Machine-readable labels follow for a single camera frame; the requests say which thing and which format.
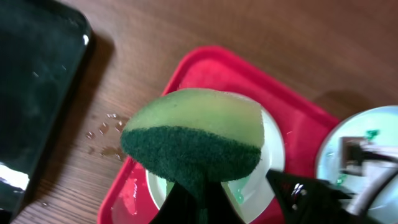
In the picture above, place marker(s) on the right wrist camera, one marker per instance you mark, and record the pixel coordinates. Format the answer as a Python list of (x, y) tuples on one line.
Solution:
[(353, 155)]

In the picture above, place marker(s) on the light blue plate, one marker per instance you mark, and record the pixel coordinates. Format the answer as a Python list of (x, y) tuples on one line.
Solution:
[(378, 126)]

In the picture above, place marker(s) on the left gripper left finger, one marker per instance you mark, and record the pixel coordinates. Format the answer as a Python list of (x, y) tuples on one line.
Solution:
[(181, 207)]

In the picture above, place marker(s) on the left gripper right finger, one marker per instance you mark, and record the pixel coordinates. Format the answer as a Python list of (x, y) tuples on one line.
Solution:
[(312, 201)]

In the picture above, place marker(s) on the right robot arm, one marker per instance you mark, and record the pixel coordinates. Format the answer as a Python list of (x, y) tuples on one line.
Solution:
[(377, 195)]

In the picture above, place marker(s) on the black rectangular water tray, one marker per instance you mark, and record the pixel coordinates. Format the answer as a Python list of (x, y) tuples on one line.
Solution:
[(43, 44)]

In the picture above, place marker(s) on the green scrubbing sponge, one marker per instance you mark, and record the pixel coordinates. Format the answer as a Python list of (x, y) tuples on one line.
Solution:
[(194, 136)]

